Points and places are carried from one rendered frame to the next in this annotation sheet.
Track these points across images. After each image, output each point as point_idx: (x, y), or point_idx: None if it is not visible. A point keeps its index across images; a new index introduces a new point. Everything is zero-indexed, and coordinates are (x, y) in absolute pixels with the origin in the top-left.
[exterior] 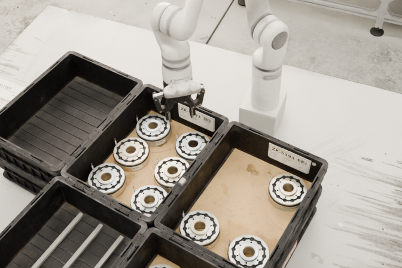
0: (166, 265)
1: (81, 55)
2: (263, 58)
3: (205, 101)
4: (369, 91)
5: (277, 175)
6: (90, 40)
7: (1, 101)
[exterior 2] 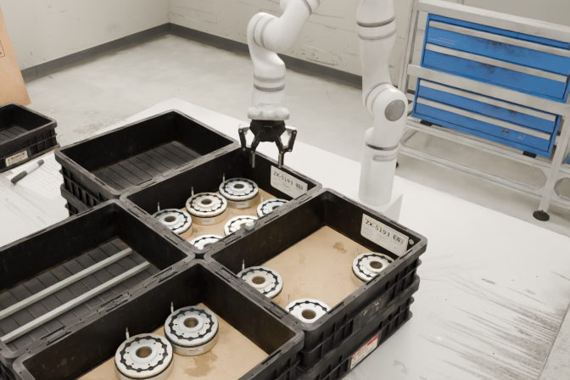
0: (205, 308)
1: (183, 113)
2: (374, 130)
3: None
4: (505, 220)
5: None
6: None
7: None
